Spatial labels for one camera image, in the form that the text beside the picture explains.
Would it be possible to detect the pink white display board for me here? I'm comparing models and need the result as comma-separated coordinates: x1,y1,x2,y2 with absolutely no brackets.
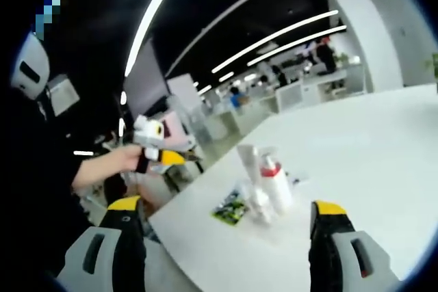
159,114,198,152

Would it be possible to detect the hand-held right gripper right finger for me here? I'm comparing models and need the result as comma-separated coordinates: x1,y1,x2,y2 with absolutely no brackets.
309,200,401,292

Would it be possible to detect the large dark monitor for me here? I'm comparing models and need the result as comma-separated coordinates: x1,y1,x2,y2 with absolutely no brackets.
123,38,171,116

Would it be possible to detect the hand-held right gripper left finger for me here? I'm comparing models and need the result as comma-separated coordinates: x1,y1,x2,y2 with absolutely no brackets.
56,195,148,292

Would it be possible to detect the white red-collared skincare pump bottle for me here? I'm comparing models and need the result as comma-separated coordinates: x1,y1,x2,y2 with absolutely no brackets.
258,146,294,217

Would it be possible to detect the green black skincare sachet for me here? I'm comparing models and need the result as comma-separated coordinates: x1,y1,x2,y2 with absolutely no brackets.
211,189,248,227

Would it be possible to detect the grey rectangular panel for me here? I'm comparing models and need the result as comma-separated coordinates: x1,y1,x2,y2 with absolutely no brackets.
47,75,81,118

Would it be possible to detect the tall white skincare tube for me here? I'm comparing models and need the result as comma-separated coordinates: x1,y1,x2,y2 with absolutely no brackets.
237,144,265,199

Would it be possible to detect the white worn device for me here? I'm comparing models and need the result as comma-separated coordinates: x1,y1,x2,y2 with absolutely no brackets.
10,31,51,101

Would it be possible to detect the white desk partition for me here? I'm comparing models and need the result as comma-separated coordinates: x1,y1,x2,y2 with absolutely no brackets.
275,83,304,112

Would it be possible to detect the long ceiling light strip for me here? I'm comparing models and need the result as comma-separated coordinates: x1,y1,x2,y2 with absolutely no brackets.
211,10,339,75
246,25,348,67

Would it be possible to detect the potted green plant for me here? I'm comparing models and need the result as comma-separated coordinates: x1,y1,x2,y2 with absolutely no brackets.
425,51,438,80

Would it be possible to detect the person's left hand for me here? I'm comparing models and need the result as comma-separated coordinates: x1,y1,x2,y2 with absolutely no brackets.
112,144,144,172

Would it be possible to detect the person's black clothing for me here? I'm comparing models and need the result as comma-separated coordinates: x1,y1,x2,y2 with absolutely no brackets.
0,93,90,272

